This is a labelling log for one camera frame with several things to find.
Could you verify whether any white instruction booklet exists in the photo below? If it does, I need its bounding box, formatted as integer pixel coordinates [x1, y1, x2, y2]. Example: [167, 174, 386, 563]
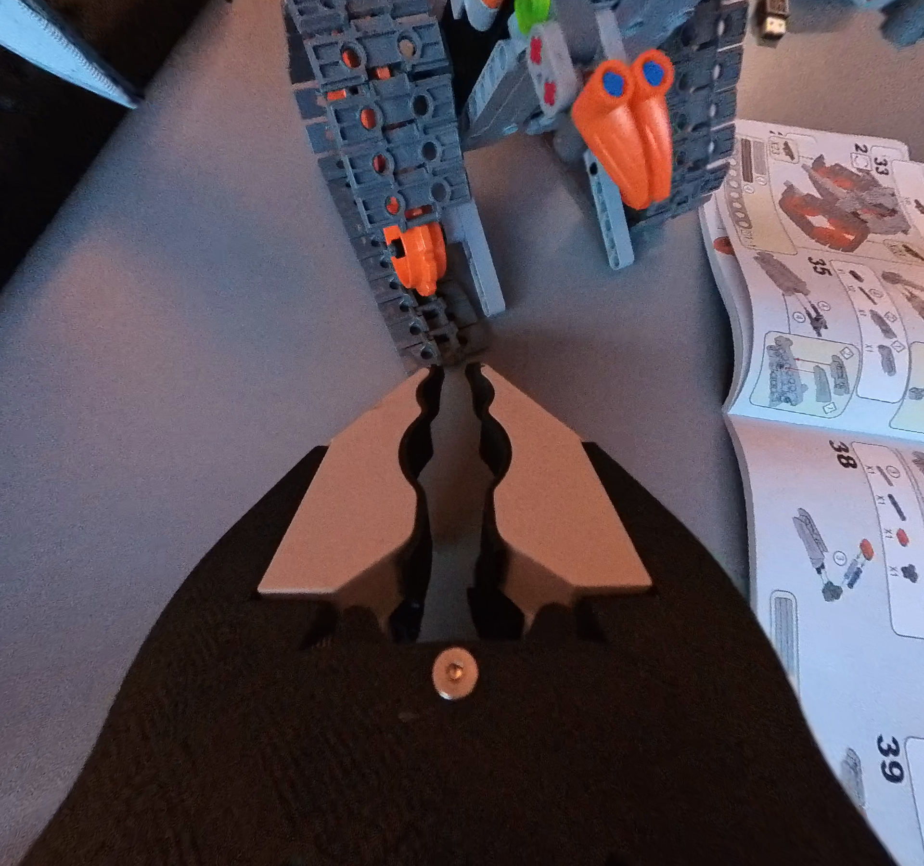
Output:
[697, 118, 924, 866]

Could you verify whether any grey orange building-block toy robot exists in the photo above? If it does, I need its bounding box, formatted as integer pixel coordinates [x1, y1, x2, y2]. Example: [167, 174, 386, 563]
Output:
[280, 0, 924, 370]

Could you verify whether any black perforated mat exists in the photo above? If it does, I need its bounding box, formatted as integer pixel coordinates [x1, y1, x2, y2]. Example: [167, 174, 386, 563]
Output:
[0, 43, 218, 293]

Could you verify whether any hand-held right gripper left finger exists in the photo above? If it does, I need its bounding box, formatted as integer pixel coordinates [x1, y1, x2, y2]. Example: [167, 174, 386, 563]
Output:
[257, 364, 445, 642]

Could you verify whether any blue robot kit box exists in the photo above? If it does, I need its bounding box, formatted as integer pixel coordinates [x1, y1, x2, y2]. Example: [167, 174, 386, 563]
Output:
[0, 0, 239, 110]

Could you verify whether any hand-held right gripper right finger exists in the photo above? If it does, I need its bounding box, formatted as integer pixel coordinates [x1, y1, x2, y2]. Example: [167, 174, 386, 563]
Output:
[464, 363, 655, 642]

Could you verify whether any grey desk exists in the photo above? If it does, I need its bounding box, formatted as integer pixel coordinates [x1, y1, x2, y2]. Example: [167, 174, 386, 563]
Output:
[0, 0, 924, 831]

